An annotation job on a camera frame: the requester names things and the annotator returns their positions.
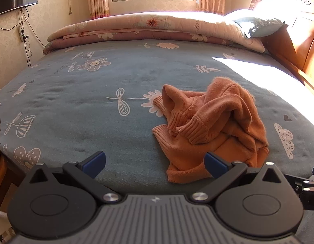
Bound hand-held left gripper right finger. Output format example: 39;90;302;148
193;152;287;204

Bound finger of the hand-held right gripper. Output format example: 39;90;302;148
284;166;314;195

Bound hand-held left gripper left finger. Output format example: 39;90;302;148
28;150;122;204

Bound orange knit sweater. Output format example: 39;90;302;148
152;77;270;183

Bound wooden headboard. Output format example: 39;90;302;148
250;0;314;96

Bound folded floral quilt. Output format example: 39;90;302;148
43;11;265;55

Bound dark blue pillow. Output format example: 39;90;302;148
233;16;288;39

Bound wooden bed rail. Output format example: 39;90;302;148
0;155;19;209

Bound black television cables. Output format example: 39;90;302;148
0;7;46;67

